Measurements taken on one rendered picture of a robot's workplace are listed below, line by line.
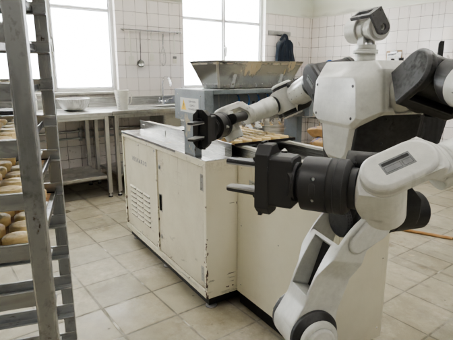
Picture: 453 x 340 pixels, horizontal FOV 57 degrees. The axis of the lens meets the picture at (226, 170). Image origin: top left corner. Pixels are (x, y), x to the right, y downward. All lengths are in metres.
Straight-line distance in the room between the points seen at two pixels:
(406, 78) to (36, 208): 0.77
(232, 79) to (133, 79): 3.17
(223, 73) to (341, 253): 1.22
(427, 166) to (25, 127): 0.59
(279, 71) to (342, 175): 1.70
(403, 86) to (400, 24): 5.23
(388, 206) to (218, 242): 1.63
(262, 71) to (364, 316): 1.27
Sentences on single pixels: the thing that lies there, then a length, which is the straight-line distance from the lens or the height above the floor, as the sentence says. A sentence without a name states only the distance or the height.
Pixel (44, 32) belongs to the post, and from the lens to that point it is 1.16.
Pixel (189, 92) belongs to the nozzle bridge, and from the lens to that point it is 2.12.
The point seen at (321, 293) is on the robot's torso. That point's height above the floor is 0.67.
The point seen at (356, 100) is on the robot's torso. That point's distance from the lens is 1.05.
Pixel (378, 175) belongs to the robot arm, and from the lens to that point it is 0.61.
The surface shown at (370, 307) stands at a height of 0.26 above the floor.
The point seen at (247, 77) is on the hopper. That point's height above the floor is 1.23.
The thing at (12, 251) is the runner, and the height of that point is 0.96.
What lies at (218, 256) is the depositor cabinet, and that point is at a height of 0.32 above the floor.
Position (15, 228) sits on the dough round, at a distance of 0.89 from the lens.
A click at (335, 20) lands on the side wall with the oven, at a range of 6.84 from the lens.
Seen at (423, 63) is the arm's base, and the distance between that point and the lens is 0.96.
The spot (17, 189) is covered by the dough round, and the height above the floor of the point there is 1.06.
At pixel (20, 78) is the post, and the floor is 1.25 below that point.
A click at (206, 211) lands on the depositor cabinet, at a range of 2.10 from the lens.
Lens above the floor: 1.26
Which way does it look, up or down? 13 degrees down
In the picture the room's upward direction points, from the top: straight up
